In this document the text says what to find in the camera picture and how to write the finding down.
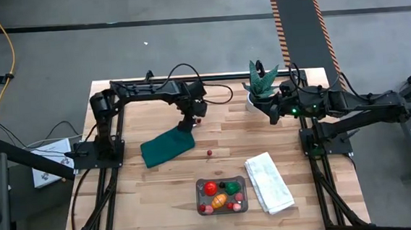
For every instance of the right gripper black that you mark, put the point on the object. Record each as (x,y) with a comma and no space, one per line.
(285,107)

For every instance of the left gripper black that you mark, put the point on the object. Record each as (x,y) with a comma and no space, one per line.
(194,109)

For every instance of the red ridged toy tomato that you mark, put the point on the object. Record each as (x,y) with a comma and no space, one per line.
(210,188)

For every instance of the dark plum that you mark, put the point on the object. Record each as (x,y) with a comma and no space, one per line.
(222,184)

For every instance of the green toy bell pepper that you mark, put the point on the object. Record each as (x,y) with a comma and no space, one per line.
(232,188)

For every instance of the orange pumpkin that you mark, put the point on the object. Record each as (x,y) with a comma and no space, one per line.
(219,201)

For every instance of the red toy raspberry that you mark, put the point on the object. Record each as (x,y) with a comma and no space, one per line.
(202,207)

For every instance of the red toy cherry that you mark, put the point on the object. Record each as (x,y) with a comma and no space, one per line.
(230,205)

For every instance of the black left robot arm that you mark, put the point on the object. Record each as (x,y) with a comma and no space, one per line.
(146,92)

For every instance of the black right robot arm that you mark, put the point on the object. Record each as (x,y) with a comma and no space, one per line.
(364,104)

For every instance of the grey translucent plastic tupperware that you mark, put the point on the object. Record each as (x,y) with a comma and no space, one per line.
(200,196)

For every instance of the snake plant in white pot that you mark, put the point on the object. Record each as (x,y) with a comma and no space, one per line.
(261,84)

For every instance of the dark green cloth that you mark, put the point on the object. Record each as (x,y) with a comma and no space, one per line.
(168,148)

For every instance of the small dark red fruit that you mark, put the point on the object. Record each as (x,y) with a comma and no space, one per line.
(209,152)

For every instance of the black arched hook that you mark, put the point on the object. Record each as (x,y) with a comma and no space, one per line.
(259,66)
(148,75)

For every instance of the white folded cloth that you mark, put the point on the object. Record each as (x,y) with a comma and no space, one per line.
(268,183)

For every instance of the black orange-striped floor mat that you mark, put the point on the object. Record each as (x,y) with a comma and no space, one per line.
(301,32)

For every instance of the white paper booklet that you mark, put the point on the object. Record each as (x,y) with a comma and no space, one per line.
(49,169)

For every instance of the black metal beam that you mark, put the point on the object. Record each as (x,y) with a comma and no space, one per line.
(31,160)

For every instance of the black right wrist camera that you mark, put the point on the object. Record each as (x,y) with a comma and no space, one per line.
(287,88)

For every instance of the black metal rig frame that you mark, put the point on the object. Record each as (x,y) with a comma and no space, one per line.
(232,76)

